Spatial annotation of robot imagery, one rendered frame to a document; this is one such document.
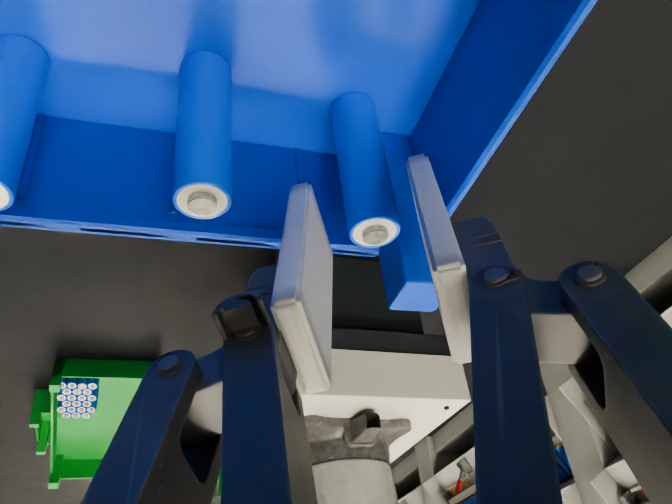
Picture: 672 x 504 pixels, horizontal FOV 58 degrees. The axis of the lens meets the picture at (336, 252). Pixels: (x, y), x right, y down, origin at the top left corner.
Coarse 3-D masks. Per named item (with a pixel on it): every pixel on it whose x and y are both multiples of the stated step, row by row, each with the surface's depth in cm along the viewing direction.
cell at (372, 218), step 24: (360, 96) 24; (336, 120) 23; (360, 120) 23; (336, 144) 23; (360, 144) 22; (360, 168) 21; (384, 168) 22; (360, 192) 21; (384, 192) 21; (360, 216) 20; (384, 216) 20; (360, 240) 21; (384, 240) 21
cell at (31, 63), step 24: (0, 48) 20; (24, 48) 20; (0, 72) 19; (24, 72) 20; (0, 96) 18; (24, 96) 19; (0, 120) 18; (24, 120) 19; (0, 144) 18; (24, 144) 18; (0, 168) 17; (0, 192) 17
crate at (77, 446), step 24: (72, 360) 123; (96, 360) 124; (120, 360) 126; (120, 384) 129; (96, 408) 131; (120, 408) 132; (72, 432) 133; (96, 432) 135; (72, 456) 137; (96, 456) 138
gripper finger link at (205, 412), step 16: (256, 272) 18; (272, 272) 17; (256, 288) 17; (272, 288) 17; (272, 320) 15; (288, 352) 15; (208, 368) 14; (288, 368) 15; (208, 384) 14; (288, 384) 15; (208, 400) 14; (192, 416) 14; (208, 416) 14; (192, 432) 14; (208, 432) 14
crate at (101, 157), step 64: (0, 0) 19; (64, 0) 20; (128, 0) 20; (192, 0) 20; (256, 0) 20; (320, 0) 20; (384, 0) 21; (448, 0) 21; (512, 0) 19; (576, 0) 16; (64, 64) 21; (128, 64) 22; (256, 64) 22; (320, 64) 23; (384, 64) 23; (448, 64) 23; (512, 64) 19; (64, 128) 23; (128, 128) 24; (256, 128) 25; (320, 128) 25; (384, 128) 26; (448, 128) 23; (64, 192) 21; (128, 192) 22; (256, 192) 24; (320, 192) 25; (448, 192) 22; (384, 256) 23
